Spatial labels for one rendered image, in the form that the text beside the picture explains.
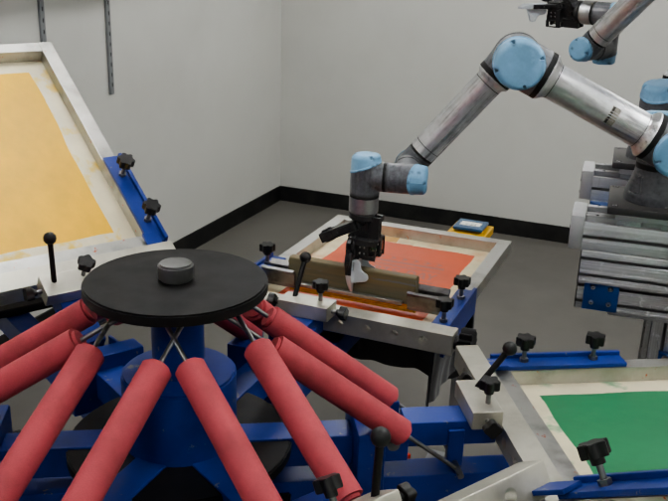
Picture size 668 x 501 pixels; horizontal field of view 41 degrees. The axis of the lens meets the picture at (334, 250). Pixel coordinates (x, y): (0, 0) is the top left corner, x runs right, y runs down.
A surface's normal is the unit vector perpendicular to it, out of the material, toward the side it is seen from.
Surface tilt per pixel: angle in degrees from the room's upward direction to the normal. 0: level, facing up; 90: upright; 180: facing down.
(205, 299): 0
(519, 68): 87
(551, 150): 90
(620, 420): 0
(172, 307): 0
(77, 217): 32
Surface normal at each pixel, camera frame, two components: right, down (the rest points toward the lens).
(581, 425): 0.03, -0.94
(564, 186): -0.39, 0.30
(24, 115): 0.35, -0.65
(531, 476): 0.53, -0.25
